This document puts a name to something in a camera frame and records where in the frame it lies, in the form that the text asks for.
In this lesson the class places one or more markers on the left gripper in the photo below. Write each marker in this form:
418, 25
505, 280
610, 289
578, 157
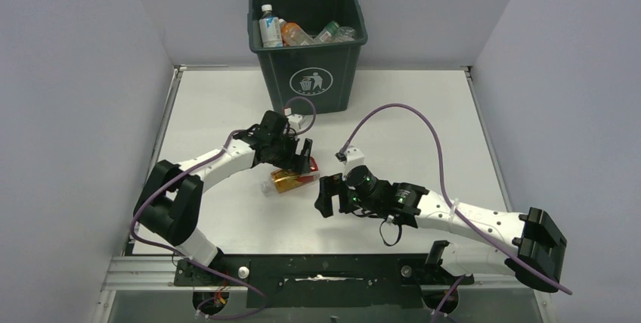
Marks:
298, 163

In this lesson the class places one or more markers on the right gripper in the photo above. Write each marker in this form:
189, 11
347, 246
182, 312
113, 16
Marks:
330, 186

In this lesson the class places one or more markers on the red orange tea bottle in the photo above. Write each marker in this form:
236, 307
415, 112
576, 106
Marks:
282, 180

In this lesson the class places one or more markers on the orange drink bottle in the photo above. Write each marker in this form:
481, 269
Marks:
293, 35

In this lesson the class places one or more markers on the green tea bottle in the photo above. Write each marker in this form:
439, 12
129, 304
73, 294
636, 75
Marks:
333, 33

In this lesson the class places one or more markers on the light blue label bottle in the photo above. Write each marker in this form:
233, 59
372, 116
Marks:
269, 26

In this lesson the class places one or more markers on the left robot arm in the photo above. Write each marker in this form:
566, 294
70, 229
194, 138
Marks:
170, 202

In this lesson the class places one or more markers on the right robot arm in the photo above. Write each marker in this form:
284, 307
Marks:
528, 246

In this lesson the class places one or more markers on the dark green trash bin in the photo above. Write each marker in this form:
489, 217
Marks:
323, 74

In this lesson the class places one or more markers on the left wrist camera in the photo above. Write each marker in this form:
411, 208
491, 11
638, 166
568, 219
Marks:
297, 122

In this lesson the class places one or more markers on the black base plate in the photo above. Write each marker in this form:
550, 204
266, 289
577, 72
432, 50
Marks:
406, 280

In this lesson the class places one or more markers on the aluminium front rail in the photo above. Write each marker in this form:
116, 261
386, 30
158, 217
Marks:
157, 273

